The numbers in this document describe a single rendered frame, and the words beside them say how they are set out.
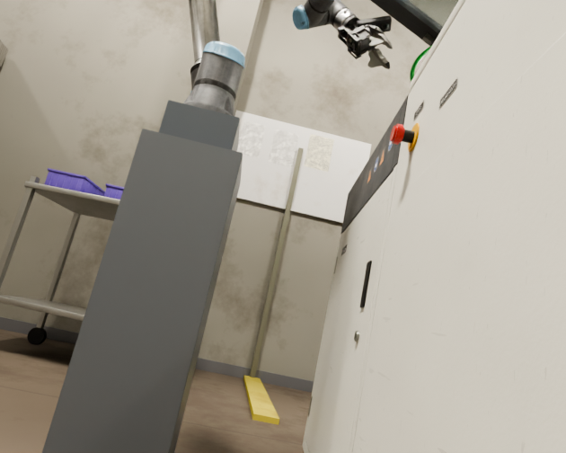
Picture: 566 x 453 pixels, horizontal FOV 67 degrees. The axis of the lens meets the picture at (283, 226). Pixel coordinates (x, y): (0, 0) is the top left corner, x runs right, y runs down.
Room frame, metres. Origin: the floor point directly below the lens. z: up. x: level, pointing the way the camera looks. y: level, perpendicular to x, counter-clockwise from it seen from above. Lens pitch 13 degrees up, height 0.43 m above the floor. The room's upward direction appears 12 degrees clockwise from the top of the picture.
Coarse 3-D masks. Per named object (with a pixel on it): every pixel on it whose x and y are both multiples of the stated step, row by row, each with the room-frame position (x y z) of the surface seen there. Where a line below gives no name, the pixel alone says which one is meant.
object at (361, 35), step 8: (352, 16) 1.22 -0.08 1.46; (344, 24) 1.23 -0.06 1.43; (352, 24) 1.23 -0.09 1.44; (368, 24) 1.19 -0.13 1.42; (344, 32) 1.24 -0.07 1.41; (352, 32) 1.19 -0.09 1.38; (360, 32) 1.20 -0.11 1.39; (368, 32) 1.19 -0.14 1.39; (344, 40) 1.25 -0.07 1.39; (352, 40) 1.20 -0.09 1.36; (360, 40) 1.19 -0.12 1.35; (368, 40) 1.21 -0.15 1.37; (352, 48) 1.23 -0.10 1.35; (360, 48) 1.21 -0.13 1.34; (368, 48) 1.23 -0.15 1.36; (360, 56) 1.25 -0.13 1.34
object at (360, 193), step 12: (396, 120) 0.87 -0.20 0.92; (384, 144) 0.97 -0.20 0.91; (372, 156) 1.11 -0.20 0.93; (372, 168) 1.08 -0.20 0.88; (384, 168) 0.92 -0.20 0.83; (360, 180) 1.25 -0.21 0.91; (372, 180) 1.05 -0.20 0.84; (384, 180) 0.91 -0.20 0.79; (360, 192) 1.20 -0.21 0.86; (372, 192) 1.02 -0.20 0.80; (348, 204) 1.44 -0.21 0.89; (360, 204) 1.17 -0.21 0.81; (348, 216) 1.39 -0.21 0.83
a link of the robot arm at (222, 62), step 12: (216, 48) 1.00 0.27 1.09; (228, 48) 1.00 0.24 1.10; (204, 60) 1.01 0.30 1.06; (216, 60) 1.00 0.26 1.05; (228, 60) 1.00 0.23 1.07; (240, 60) 1.03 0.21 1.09; (204, 72) 1.01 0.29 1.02; (216, 72) 1.00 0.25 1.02; (228, 72) 1.01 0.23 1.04; (240, 72) 1.04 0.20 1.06; (228, 84) 1.01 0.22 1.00
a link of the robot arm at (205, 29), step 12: (192, 0) 1.13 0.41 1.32; (204, 0) 1.12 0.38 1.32; (192, 12) 1.13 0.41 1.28; (204, 12) 1.12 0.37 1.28; (216, 12) 1.15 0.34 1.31; (192, 24) 1.14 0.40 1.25; (204, 24) 1.13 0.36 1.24; (216, 24) 1.14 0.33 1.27; (192, 36) 1.15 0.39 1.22; (204, 36) 1.13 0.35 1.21; (216, 36) 1.14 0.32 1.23; (204, 48) 1.13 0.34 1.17; (192, 72) 1.15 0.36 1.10; (192, 84) 1.16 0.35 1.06
